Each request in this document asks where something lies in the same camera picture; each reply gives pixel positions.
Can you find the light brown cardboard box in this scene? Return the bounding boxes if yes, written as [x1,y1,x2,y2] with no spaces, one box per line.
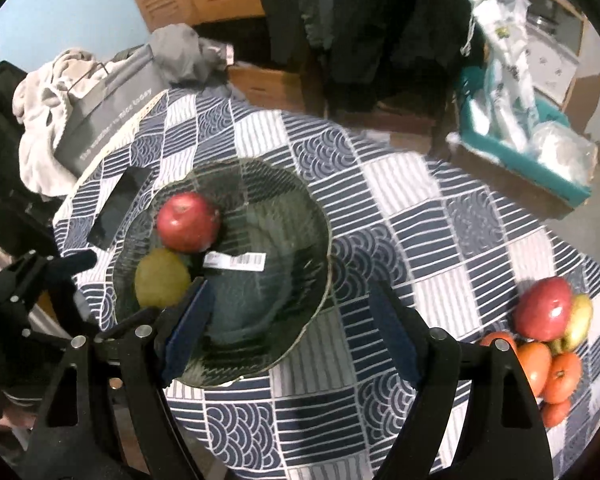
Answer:
[227,62,326,116]

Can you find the blue white patterned tablecloth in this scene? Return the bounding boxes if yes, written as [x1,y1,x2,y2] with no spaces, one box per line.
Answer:
[52,85,600,480]

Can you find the beige towel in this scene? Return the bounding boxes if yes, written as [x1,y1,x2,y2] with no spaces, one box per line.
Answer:
[12,49,108,196]

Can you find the black smartphone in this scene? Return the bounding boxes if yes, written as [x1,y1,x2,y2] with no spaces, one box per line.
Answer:
[86,166,153,251]

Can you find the clear plastic bag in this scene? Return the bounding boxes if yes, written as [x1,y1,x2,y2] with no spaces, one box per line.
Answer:
[527,122,598,186]

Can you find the green pear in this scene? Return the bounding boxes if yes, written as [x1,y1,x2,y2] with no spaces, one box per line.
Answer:
[134,248,193,309]

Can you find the dark hanging clothes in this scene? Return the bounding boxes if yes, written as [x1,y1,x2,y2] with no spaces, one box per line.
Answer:
[260,0,491,111]

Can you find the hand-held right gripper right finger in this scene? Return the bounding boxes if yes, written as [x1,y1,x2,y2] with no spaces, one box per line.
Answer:
[370,282,553,480]

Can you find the teal box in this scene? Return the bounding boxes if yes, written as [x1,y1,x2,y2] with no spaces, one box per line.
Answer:
[452,67,593,208]

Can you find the white printed plastic bag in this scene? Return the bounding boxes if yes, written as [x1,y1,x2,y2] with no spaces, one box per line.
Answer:
[455,0,543,153]

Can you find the grey paper bag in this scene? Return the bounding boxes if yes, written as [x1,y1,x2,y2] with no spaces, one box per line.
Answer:
[54,45,168,178]

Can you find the grey garment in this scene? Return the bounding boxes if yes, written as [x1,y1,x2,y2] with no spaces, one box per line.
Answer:
[147,24,231,86]

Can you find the white barcode sticker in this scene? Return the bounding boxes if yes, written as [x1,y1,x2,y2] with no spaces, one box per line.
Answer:
[202,251,267,272]

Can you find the large cardboard box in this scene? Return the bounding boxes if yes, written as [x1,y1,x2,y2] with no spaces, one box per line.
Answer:
[447,132,581,221]

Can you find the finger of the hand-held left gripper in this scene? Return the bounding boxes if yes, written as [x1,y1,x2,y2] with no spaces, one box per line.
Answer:
[0,249,99,347]

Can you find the bright red apple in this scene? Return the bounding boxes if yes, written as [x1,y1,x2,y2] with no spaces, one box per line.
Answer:
[514,276,574,342]

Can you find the ribbed glass bowl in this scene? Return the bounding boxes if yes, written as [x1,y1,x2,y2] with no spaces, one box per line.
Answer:
[112,157,333,388]

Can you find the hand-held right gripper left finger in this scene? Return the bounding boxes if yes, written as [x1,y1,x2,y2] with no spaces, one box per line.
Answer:
[25,277,216,480]

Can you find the dark brown cardboard box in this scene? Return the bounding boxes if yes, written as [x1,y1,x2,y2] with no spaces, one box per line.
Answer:
[330,100,441,156]

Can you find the small orange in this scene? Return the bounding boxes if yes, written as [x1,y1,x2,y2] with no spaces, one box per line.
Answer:
[540,399,572,428]

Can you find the dark red apple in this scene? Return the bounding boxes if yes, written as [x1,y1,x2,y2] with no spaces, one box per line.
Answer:
[156,191,222,254]

